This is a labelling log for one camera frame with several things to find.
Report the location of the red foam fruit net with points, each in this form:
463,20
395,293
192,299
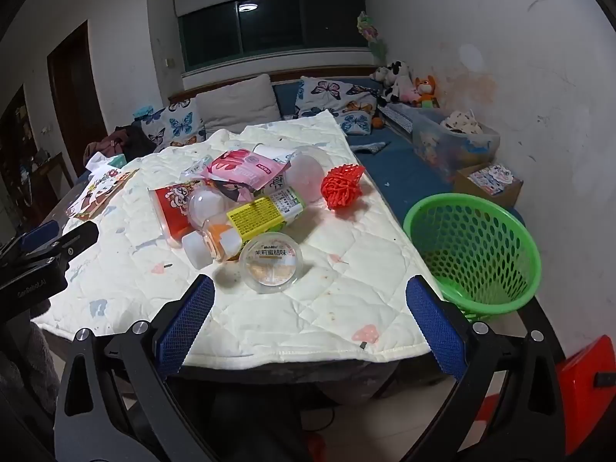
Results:
342,186

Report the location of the stack of picture books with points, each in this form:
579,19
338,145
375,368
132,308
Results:
493,178

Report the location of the grey pillow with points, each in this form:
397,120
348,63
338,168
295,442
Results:
238,103

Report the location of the red plastic stool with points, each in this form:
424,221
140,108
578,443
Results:
584,385

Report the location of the dark wooden door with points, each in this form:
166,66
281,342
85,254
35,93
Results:
77,101

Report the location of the small butterfly print pillow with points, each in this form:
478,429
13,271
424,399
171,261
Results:
178,125

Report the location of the green tissue pack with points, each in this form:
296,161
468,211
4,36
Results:
115,161

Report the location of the small clear wrapper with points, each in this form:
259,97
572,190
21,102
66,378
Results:
194,169

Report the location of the grey sock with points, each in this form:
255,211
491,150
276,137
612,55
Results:
373,147

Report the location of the cartoon picture book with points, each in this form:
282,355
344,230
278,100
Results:
98,192

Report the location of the clear plastic jelly cup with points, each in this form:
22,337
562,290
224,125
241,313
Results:
270,264

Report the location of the dark clothes pile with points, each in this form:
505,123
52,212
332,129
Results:
127,142

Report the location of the pink plush toy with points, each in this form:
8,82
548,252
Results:
408,94

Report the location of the yellow label juice bottle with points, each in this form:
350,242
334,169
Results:
257,216

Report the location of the large butterfly print pillow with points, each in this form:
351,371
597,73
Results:
332,96

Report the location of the window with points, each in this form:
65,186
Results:
269,29

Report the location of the cardboard box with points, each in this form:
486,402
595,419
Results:
510,195

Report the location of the white quilted printed mat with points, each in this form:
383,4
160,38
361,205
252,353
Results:
298,313

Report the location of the blue bed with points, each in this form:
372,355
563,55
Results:
409,173

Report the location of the clear plastic storage box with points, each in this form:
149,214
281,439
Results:
442,149

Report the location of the paper flower wall decoration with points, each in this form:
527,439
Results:
370,31

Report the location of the small orange ball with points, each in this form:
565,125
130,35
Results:
378,123

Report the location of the green plastic basket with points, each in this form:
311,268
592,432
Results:
510,269

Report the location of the black and white cow plush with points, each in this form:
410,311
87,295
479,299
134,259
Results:
397,77

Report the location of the dark cabinet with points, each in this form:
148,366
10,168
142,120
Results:
24,163

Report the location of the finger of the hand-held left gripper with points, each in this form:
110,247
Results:
41,235
77,240

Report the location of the white plastic bag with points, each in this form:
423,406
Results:
95,162

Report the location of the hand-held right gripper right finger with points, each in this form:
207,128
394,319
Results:
433,328

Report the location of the red label cup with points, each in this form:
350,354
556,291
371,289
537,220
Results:
168,207

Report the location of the cream spotted cloth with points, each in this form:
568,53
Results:
462,121

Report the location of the orange fox plush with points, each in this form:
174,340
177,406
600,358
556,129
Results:
427,89

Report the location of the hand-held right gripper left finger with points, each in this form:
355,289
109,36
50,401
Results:
190,323

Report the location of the pink snack wrapper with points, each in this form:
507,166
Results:
238,166

